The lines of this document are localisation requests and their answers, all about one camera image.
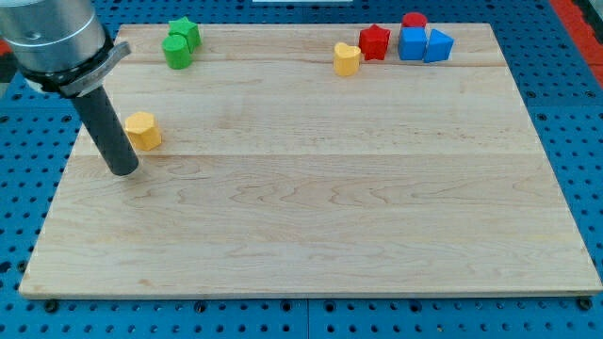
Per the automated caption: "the yellow hexagon block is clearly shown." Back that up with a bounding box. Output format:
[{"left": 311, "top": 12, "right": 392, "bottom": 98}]
[{"left": 124, "top": 111, "right": 162, "bottom": 151}]

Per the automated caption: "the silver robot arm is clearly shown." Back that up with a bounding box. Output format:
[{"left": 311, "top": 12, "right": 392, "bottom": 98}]
[{"left": 1, "top": 0, "right": 131, "bottom": 98}]

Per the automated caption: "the light wooden board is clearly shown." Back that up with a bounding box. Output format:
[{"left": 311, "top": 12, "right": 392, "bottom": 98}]
[{"left": 20, "top": 24, "right": 602, "bottom": 299}]

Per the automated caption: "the yellow heart block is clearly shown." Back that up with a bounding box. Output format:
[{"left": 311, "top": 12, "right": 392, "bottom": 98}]
[{"left": 333, "top": 42, "right": 361, "bottom": 76}]

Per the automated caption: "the red star block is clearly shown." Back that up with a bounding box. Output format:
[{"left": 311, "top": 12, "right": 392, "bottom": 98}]
[{"left": 358, "top": 24, "right": 391, "bottom": 60}]

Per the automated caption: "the blue cube block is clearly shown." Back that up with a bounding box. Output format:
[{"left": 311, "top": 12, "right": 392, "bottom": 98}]
[{"left": 399, "top": 27, "right": 427, "bottom": 60}]

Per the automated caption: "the green cylinder block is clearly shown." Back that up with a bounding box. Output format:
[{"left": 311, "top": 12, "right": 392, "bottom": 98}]
[{"left": 161, "top": 35, "right": 192, "bottom": 70}]

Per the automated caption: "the blue triangle block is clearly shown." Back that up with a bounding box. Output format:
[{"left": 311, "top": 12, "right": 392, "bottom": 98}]
[{"left": 423, "top": 28, "right": 454, "bottom": 63}]

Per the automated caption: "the green star block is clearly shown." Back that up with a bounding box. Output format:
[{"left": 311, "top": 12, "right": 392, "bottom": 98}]
[{"left": 169, "top": 16, "right": 203, "bottom": 53}]

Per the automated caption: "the red cylinder block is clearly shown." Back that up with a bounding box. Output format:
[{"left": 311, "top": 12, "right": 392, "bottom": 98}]
[{"left": 401, "top": 11, "right": 428, "bottom": 28}]

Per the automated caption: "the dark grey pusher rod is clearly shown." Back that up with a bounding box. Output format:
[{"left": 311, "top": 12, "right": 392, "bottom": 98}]
[{"left": 71, "top": 86, "right": 139, "bottom": 176}]

